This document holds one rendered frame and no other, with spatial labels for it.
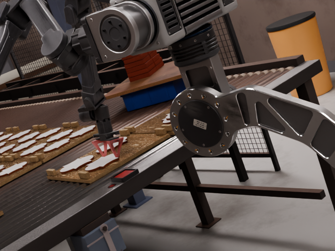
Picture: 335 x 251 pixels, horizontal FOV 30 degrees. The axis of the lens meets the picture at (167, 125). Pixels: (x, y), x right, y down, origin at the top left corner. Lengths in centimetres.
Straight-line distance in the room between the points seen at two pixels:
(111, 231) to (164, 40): 85
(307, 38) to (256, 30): 146
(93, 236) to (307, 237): 157
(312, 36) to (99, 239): 398
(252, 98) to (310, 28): 420
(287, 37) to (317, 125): 419
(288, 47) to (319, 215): 245
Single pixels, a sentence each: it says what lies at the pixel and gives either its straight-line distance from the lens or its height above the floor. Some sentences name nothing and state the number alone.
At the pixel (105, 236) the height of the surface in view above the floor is 80.
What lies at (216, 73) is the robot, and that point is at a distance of 170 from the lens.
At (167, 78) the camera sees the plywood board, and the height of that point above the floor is 104.
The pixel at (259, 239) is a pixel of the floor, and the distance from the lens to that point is 355.
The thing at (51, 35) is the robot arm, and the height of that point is 149.
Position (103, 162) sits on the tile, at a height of 95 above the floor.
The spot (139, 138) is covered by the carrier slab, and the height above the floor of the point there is 94.
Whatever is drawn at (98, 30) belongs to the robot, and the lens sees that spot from 152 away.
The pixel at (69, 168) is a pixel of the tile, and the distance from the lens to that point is 256.
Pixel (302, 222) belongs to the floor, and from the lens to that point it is 359.
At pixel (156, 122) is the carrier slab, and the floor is 94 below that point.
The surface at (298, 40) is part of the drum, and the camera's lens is 572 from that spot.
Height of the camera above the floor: 155
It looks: 13 degrees down
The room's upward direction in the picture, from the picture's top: 20 degrees counter-clockwise
